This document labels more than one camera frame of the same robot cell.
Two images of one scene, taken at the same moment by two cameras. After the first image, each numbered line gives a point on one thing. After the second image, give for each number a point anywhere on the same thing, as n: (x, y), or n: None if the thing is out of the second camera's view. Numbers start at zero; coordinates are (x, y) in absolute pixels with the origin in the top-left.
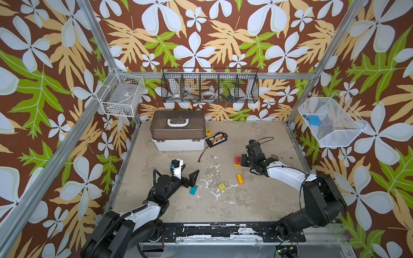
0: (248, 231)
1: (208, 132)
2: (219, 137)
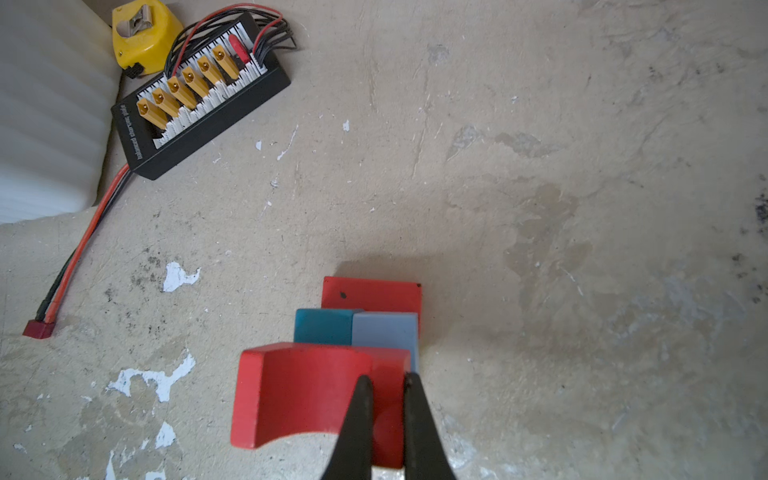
0: None
1: (144, 33)
2: (224, 66)
